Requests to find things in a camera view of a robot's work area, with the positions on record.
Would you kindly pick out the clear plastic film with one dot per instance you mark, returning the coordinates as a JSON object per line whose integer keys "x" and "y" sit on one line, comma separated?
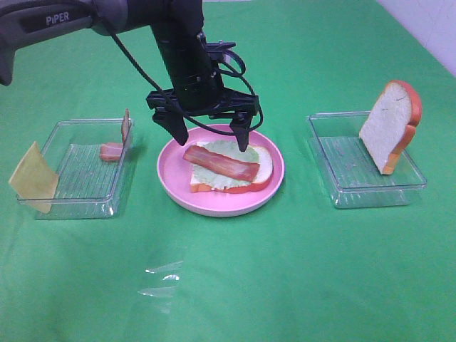
{"x": 161, "y": 285}

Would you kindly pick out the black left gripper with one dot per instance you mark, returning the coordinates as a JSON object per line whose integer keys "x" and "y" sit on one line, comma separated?
{"x": 192, "y": 96}

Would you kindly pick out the yellow toy cheese slice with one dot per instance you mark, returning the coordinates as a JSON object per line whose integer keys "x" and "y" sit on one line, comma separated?
{"x": 33, "y": 178}

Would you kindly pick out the curved toy bacon strip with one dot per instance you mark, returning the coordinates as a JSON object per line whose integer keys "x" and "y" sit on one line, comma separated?
{"x": 221, "y": 164}

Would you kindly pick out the clear plastic tray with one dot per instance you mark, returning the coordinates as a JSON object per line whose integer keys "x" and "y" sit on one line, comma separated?
{"x": 351, "y": 178}
{"x": 88, "y": 187}

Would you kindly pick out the toy bread slice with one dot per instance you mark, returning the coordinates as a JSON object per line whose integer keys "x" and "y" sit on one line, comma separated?
{"x": 262, "y": 179}
{"x": 391, "y": 124}

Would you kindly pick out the clear right plastic tray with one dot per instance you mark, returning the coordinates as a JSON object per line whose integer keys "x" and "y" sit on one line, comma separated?
{"x": 351, "y": 178}

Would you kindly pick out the clear left plastic tray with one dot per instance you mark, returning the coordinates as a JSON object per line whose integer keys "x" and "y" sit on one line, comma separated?
{"x": 88, "y": 187}

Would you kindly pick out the leaning toy bread slice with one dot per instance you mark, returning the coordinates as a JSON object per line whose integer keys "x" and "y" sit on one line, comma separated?
{"x": 391, "y": 124}

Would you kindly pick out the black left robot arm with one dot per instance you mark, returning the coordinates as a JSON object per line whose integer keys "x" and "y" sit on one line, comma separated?
{"x": 195, "y": 66}

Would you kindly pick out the toy lettuce leaf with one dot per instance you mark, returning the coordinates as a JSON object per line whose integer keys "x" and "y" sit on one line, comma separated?
{"x": 203, "y": 176}

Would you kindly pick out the pink round plate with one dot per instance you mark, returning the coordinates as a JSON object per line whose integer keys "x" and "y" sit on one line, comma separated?
{"x": 175, "y": 174}

